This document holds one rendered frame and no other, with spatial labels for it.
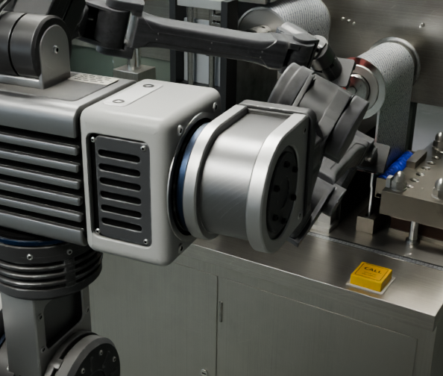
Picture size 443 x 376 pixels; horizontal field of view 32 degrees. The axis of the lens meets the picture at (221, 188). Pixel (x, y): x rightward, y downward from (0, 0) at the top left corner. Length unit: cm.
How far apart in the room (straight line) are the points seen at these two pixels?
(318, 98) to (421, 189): 102
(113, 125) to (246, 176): 13
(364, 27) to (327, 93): 127
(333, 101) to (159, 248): 27
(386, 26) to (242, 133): 142
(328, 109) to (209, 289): 108
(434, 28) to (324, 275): 74
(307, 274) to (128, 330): 62
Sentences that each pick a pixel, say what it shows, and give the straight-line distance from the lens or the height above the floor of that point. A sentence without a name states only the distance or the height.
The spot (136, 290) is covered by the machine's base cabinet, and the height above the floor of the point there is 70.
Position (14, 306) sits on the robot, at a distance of 92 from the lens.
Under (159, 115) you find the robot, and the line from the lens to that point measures 72.
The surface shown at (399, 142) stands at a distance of 204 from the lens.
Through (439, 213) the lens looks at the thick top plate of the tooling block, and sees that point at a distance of 182.
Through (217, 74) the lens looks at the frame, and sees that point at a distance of 188.
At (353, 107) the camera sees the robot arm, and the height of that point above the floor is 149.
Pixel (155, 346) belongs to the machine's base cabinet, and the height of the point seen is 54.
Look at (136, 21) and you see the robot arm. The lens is 146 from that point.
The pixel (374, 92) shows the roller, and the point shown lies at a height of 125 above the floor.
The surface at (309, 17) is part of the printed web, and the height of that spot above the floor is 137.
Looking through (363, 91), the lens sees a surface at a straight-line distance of 181.
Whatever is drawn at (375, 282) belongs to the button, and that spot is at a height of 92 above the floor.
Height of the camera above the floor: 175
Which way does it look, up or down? 24 degrees down
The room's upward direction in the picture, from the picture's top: 1 degrees clockwise
